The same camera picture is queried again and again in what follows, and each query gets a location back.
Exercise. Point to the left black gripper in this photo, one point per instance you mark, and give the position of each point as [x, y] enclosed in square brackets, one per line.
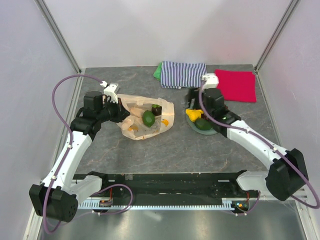
[121, 112]

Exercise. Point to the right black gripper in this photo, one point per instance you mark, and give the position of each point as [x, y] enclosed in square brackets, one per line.
[194, 94]

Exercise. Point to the beige plastic bag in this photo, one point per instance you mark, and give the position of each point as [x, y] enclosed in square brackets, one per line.
[133, 128]

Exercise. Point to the dark green avocado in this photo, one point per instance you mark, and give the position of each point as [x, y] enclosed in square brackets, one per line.
[203, 124]

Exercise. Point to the green lime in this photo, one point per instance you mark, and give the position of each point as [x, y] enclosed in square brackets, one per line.
[148, 118]

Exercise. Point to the dark mangosteen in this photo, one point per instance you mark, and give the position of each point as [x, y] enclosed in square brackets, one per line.
[156, 110]

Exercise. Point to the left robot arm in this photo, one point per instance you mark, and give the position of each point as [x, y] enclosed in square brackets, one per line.
[55, 197]

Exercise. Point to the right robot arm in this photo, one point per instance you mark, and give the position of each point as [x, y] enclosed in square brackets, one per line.
[286, 171]

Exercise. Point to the yellow pear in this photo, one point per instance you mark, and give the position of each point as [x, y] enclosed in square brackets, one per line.
[194, 114]

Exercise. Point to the green plate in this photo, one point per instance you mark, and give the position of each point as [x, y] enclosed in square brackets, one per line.
[191, 124]

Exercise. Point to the blue striped cloth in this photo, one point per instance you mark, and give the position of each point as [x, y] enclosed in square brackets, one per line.
[183, 75]

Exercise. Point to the red cloth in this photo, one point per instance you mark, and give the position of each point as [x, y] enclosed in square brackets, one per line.
[237, 86]

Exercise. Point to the green cloth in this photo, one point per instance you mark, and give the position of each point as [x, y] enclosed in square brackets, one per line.
[158, 72]

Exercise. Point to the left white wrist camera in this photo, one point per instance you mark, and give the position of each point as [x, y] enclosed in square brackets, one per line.
[110, 90]

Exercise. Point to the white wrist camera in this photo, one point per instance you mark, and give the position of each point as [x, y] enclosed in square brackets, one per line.
[110, 90]
[209, 81]

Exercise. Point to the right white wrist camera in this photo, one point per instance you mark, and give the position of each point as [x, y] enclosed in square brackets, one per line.
[209, 81]

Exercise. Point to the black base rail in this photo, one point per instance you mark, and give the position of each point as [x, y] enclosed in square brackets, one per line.
[172, 188]

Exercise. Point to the white cable duct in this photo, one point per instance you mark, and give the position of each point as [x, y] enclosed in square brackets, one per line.
[96, 204]

